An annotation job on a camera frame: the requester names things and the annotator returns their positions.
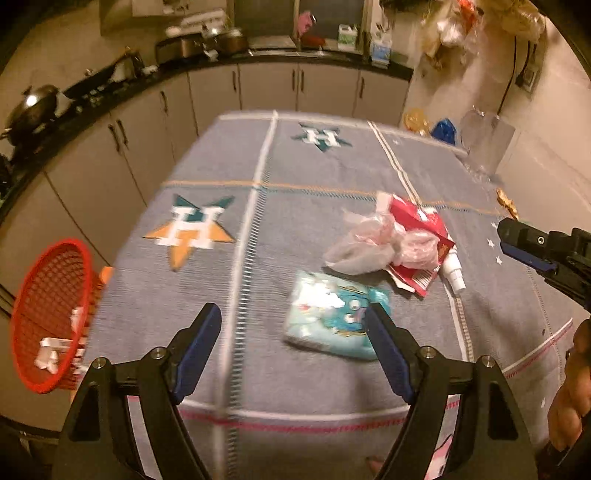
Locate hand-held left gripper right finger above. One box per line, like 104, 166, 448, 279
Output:
365, 302, 540, 480

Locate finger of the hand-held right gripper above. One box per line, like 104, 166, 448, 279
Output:
498, 218, 561, 274

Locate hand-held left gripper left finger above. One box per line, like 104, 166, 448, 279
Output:
52, 302, 222, 480

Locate light blue tissue pack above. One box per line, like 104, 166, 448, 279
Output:
283, 270, 393, 361

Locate white paper box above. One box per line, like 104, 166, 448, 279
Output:
34, 307, 88, 374

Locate red mesh plastic basket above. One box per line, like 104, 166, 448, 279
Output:
10, 239, 105, 394

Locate person's right hand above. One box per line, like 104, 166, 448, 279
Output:
547, 318, 591, 453

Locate gold foil wrapper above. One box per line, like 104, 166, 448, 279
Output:
496, 188, 520, 220

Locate white plastic bottle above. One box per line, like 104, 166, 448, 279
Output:
436, 244, 467, 292

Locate clear plastic container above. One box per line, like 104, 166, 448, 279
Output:
459, 107, 517, 178

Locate red white paper packet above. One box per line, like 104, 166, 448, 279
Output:
376, 191, 455, 298

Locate crumpled clear plastic bag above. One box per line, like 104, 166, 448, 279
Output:
323, 208, 444, 275

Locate blue plastic bag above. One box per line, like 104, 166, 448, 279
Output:
431, 119, 458, 145

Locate gold foil bag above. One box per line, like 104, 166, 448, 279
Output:
404, 108, 430, 134

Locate grey star printed blanket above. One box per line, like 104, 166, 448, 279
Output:
51, 110, 583, 480

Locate hanging plastic bags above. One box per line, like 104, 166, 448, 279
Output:
422, 0, 546, 70

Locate blue white carton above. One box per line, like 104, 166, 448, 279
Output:
370, 32, 393, 63

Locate beige base cabinets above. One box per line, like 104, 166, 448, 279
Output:
0, 60, 414, 296

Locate black wok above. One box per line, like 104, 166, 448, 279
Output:
0, 84, 61, 144

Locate silver metal appliance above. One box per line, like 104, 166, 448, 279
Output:
154, 37, 204, 65

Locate metal cooking pot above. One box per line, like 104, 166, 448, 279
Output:
217, 28, 250, 55

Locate dark window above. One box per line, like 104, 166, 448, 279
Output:
233, 0, 368, 40

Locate black power cable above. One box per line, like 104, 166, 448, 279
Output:
496, 37, 532, 116

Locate wall power outlet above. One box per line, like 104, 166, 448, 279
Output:
515, 65, 541, 93

